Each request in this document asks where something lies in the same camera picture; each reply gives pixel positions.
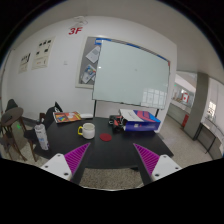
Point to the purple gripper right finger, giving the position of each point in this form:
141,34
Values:
157,166

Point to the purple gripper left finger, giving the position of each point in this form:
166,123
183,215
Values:
65,166

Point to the white labelled water bottle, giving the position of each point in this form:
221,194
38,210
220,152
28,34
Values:
42,136

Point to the blue cardboard box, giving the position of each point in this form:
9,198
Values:
149,122

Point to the red round coaster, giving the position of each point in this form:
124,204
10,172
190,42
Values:
105,137

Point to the colourful picture book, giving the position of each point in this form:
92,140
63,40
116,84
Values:
66,117

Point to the black red tool bundle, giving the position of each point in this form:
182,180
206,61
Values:
116,121

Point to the white papers on box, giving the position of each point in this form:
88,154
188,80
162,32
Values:
129,115

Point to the large white whiteboard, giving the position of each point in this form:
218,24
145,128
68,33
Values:
129,75

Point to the grey notice board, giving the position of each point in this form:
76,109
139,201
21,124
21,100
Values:
88,63

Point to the white mug yellow handle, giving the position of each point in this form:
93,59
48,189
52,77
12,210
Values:
87,131

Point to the white wall poster small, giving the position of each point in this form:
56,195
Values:
24,63

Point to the white wall poster large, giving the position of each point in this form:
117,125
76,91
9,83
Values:
42,53

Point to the red 3F wall sign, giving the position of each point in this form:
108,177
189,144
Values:
74,31

